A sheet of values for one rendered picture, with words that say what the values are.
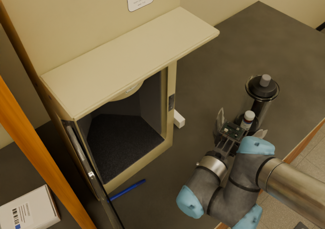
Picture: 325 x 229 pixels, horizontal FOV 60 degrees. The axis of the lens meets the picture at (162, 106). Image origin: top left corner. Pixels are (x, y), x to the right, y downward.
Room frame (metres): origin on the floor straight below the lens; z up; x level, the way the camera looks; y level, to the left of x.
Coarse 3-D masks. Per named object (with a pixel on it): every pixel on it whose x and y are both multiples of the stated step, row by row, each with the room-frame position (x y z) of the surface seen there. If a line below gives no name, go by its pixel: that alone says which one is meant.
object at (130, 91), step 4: (140, 84) 0.49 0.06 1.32; (132, 88) 0.47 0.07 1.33; (136, 88) 0.47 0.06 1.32; (124, 92) 0.45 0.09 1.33; (128, 92) 0.46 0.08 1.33; (132, 92) 0.46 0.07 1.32; (120, 96) 0.44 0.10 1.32; (124, 96) 0.45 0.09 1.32; (128, 96) 0.45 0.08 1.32; (112, 100) 0.44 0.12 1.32; (116, 100) 0.44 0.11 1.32
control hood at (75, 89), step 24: (144, 24) 0.47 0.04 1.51; (168, 24) 0.47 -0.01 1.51; (192, 24) 0.47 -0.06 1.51; (96, 48) 0.40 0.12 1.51; (120, 48) 0.40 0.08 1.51; (144, 48) 0.40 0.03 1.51; (168, 48) 0.40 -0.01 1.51; (192, 48) 0.40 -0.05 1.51; (48, 72) 0.34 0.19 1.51; (72, 72) 0.34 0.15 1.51; (96, 72) 0.34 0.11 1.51; (120, 72) 0.34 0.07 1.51; (144, 72) 0.34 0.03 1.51; (48, 96) 0.31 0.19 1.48; (72, 96) 0.28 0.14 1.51; (96, 96) 0.28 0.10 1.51; (72, 120) 0.25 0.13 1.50
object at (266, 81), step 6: (252, 78) 0.65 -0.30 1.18; (258, 78) 0.65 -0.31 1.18; (264, 78) 0.62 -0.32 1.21; (270, 78) 0.62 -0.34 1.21; (252, 84) 0.62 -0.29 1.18; (258, 84) 0.62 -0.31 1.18; (264, 84) 0.61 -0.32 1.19; (270, 84) 0.62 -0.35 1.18; (252, 90) 0.60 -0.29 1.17; (258, 90) 0.60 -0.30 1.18; (264, 90) 0.59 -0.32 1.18; (270, 90) 0.59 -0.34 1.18; (276, 90) 0.60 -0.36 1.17; (264, 96) 0.58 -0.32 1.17
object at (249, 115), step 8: (248, 80) 0.65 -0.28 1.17; (248, 88) 0.62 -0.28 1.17; (248, 96) 0.61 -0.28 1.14; (256, 96) 0.58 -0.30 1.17; (272, 96) 0.58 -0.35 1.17; (248, 104) 0.60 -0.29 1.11; (256, 104) 0.58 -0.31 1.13; (264, 104) 0.58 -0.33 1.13; (240, 112) 0.62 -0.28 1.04; (248, 112) 0.59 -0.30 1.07; (256, 112) 0.58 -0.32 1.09; (264, 112) 0.58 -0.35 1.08; (240, 120) 0.60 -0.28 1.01; (248, 120) 0.58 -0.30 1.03; (256, 120) 0.58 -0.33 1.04; (248, 128) 0.58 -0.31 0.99; (256, 128) 0.58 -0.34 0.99
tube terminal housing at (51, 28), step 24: (0, 0) 0.33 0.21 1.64; (24, 0) 0.35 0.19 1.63; (48, 0) 0.37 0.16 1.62; (72, 0) 0.39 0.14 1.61; (96, 0) 0.41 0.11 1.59; (120, 0) 0.44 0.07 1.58; (168, 0) 0.52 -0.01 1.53; (24, 24) 0.34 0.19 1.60; (48, 24) 0.36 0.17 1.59; (72, 24) 0.38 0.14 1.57; (96, 24) 0.41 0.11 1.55; (120, 24) 0.44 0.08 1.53; (24, 48) 0.33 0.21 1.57; (48, 48) 0.35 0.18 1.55; (72, 48) 0.37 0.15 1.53; (168, 72) 0.52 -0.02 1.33; (168, 96) 0.52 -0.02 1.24; (168, 120) 0.52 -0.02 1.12; (168, 144) 0.52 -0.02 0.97
